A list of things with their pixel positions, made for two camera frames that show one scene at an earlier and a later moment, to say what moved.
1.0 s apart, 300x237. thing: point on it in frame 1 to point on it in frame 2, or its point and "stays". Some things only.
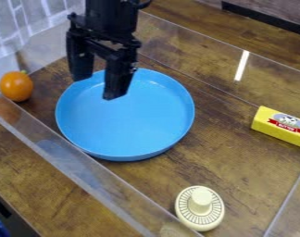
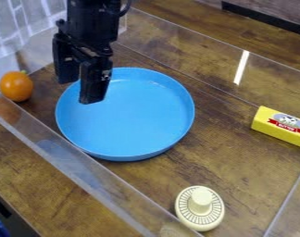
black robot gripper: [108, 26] to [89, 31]
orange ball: [15, 86] stays
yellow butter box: [281, 126] stays
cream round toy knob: [199, 208] stays
